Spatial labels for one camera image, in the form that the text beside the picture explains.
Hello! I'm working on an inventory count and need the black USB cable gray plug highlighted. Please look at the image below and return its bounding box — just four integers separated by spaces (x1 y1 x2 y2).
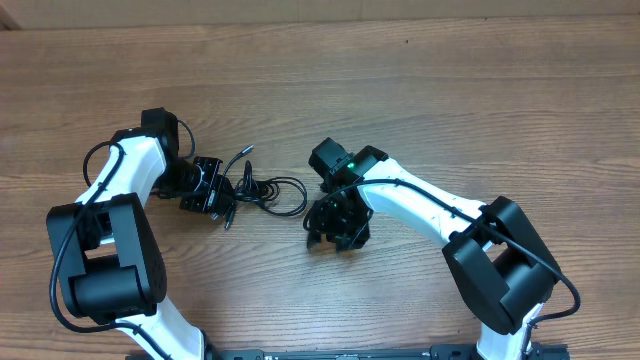
223 145 308 217

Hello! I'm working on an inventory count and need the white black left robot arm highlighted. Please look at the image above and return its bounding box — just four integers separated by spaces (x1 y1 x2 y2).
46 108 232 359

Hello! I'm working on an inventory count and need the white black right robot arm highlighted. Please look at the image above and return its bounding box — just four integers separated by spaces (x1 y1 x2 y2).
304 138 561 359

